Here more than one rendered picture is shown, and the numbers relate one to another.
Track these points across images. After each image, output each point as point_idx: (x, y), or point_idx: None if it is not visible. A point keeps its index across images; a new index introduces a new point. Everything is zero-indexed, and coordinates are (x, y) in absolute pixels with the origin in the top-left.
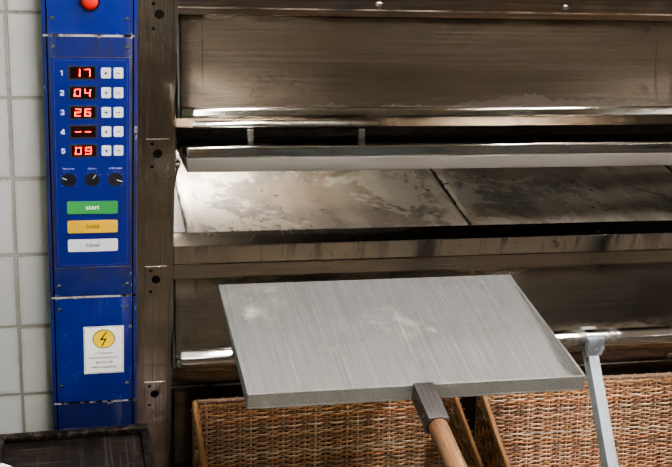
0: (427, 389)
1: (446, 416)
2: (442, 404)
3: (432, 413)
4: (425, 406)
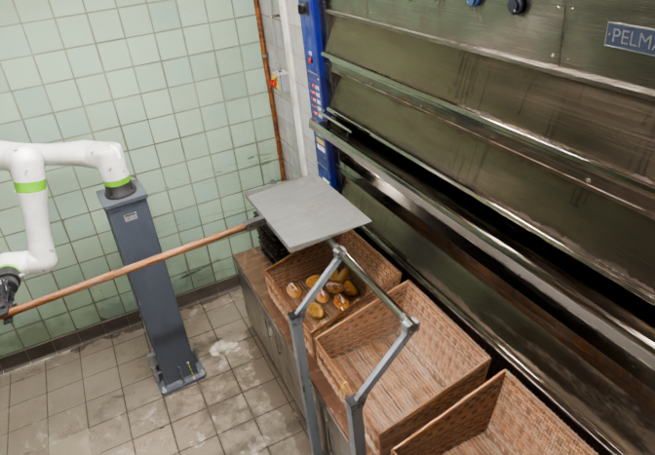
0: (259, 217)
1: (245, 224)
2: (251, 222)
3: (245, 221)
4: (249, 219)
